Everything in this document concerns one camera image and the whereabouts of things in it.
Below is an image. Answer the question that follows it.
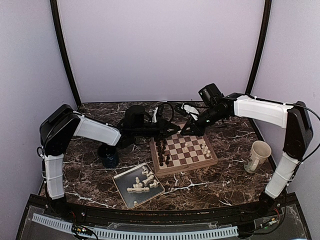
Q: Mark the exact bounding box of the black front rail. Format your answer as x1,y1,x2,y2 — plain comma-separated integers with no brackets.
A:
56,201,260,225

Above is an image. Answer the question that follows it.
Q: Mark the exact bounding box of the white slotted cable duct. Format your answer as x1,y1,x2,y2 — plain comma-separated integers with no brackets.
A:
31,213,239,240

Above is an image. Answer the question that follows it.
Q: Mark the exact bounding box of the white chess knight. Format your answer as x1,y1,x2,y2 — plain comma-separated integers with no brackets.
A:
201,141,206,149

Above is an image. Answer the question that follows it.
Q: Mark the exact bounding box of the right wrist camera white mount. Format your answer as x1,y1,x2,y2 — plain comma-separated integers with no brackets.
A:
174,103,200,121

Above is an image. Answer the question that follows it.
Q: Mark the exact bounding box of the dark blue mug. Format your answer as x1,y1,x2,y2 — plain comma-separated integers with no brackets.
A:
97,144,119,169

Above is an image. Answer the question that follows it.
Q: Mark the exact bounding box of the black chess pieces row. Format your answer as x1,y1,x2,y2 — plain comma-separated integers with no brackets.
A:
155,138,170,167

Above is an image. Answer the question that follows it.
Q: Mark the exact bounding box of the white chess pieces pile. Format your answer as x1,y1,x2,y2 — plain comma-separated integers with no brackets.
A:
126,165,160,194

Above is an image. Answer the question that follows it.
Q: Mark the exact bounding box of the cream white mug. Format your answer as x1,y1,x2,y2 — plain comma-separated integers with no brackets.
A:
244,140,272,174

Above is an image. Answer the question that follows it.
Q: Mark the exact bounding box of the wooden chess board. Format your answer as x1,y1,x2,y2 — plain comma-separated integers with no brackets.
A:
149,133,218,177

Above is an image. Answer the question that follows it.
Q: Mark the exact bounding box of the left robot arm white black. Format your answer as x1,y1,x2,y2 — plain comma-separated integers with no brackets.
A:
37,103,181,218

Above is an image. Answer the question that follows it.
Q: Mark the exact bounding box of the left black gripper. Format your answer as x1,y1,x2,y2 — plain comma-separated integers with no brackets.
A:
133,117,181,142

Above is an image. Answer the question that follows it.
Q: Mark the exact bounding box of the left black frame post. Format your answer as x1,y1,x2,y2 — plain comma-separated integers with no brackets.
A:
49,0,82,108

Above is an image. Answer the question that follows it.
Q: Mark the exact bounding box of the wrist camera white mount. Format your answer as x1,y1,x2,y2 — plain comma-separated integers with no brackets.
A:
174,103,200,121
152,106,163,123

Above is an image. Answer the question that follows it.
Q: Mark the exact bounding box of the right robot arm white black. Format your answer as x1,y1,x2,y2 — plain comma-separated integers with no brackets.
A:
176,83,314,217

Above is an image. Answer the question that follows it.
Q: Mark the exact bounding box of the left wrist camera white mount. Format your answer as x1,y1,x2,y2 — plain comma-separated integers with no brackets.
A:
152,106,163,123

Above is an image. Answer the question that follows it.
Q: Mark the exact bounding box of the black frame post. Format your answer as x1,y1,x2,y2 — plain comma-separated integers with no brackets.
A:
49,0,82,108
245,0,272,95

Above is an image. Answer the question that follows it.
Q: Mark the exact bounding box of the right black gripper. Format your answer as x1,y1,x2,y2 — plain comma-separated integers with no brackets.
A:
181,105,226,137

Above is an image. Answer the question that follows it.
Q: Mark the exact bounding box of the right black frame post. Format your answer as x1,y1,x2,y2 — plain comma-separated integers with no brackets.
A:
245,0,272,95

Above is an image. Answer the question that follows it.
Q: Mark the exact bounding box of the metal tray wooden rim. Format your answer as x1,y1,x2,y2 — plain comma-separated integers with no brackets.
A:
112,163,165,210

